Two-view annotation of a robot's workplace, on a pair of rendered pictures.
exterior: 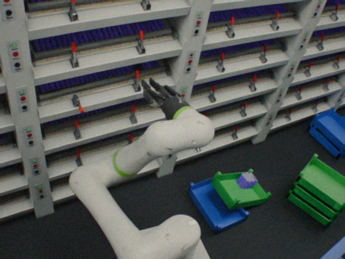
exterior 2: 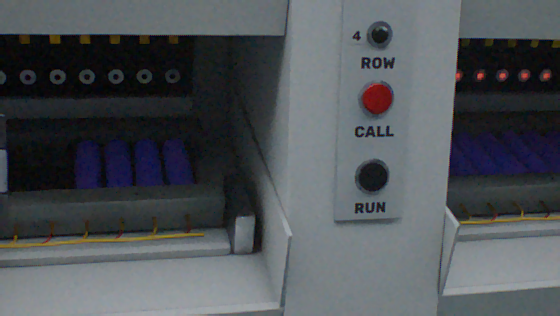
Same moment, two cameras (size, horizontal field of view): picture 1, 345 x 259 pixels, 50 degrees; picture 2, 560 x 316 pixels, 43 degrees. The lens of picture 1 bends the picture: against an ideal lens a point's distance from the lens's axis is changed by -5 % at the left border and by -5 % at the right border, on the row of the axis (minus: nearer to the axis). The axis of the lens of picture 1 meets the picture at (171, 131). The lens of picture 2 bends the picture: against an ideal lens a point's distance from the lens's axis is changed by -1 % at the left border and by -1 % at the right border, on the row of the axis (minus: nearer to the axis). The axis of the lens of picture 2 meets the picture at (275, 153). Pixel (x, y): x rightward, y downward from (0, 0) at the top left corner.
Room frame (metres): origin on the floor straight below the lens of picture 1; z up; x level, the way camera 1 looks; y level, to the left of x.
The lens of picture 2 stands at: (0.98, -0.12, 0.86)
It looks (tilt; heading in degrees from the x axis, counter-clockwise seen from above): 13 degrees down; 24
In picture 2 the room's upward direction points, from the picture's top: 1 degrees clockwise
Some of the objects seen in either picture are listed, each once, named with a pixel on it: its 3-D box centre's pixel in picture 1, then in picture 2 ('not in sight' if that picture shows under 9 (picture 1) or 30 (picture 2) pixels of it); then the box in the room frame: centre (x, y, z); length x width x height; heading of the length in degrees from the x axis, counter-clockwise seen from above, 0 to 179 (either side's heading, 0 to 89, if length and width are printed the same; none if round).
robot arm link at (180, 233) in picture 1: (176, 242); not in sight; (0.65, -0.09, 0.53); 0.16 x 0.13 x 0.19; 133
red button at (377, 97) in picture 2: not in sight; (375, 98); (1.35, -0.02, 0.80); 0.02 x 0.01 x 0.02; 127
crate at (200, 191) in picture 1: (217, 202); not in sight; (1.21, -0.32, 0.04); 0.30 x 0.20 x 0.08; 37
